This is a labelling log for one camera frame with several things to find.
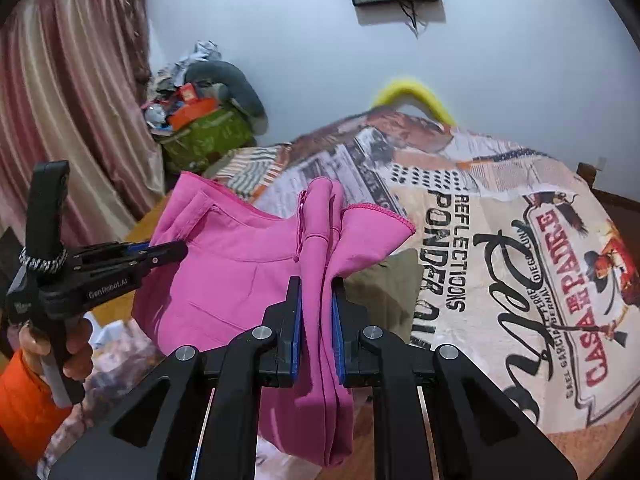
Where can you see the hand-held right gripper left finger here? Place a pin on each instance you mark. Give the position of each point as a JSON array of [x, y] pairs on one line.
[[297, 340]]

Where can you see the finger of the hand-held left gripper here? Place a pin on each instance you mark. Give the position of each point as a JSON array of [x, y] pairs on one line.
[[165, 254]]

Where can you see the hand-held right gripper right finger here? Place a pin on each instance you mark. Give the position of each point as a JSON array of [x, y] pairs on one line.
[[339, 352]]

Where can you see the pink pants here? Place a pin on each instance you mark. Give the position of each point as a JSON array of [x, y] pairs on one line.
[[225, 270]]

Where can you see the olive green pants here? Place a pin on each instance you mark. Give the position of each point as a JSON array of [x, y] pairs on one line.
[[385, 290]]

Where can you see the person's left hand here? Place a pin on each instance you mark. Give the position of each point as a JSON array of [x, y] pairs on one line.
[[79, 355]]

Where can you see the green patterned bag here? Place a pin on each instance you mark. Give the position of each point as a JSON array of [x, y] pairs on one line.
[[215, 136]]

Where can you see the orange box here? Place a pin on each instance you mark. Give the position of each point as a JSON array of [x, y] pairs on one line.
[[197, 110]]

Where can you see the pink striped curtain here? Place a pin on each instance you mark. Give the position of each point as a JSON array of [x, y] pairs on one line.
[[65, 110]]

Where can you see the printed newspaper-pattern blanket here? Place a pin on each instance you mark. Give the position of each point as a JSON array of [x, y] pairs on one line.
[[500, 260]]

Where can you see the grey plush pillow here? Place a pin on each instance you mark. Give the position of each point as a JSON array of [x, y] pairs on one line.
[[235, 77]]

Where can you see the pile of papers and clothes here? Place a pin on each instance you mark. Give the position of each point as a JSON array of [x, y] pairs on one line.
[[205, 52]]

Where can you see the wooden bed post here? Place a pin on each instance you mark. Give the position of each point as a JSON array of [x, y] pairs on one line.
[[586, 175]]

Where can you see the white wall socket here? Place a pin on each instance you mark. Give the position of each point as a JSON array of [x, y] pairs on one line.
[[602, 163]]

